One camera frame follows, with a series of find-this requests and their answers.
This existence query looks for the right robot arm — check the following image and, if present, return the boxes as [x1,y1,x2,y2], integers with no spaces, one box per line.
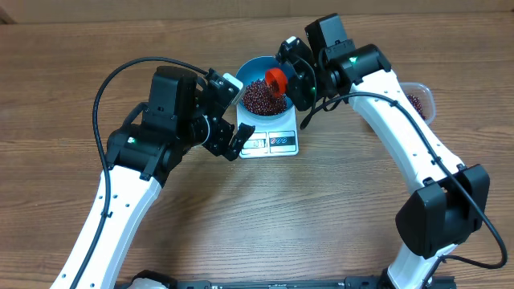
[276,14,490,288]

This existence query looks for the red adzuki beans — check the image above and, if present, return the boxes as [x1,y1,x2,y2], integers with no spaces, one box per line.
[406,94,426,120]

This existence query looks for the white digital kitchen scale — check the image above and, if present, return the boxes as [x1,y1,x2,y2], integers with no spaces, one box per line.
[236,100,300,159]

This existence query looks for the blue bowl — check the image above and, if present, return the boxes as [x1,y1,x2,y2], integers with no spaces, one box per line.
[236,56,294,120]

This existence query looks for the red measuring scoop blue handle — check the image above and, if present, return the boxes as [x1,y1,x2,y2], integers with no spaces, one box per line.
[264,67,288,98]

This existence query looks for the clear plastic food container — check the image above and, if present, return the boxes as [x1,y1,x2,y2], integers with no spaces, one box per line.
[400,82,436,124]

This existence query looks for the red beans in bowl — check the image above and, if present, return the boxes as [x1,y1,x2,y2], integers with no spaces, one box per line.
[243,79,288,116]

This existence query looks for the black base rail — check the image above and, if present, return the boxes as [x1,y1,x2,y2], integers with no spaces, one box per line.
[116,271,457,289]

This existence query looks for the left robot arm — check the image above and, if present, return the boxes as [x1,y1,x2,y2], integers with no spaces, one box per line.
[52,66,255,288]

